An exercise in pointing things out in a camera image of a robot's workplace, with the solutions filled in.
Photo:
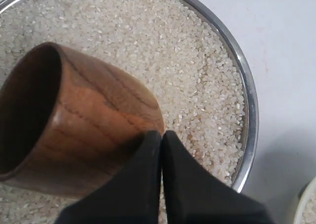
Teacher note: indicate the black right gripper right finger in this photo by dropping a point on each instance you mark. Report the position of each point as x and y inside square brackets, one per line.
[194, 196]

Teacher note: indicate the small cream rice bowl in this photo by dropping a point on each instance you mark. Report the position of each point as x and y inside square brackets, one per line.
[306, 208]

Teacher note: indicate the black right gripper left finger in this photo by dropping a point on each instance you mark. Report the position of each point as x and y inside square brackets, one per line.
[130, 197]

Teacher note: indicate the brown wooden cup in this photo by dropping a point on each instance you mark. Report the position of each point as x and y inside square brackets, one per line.
[69, 121]

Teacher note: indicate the large metal rice plate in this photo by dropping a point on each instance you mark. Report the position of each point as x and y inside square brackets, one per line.
[172, 50]

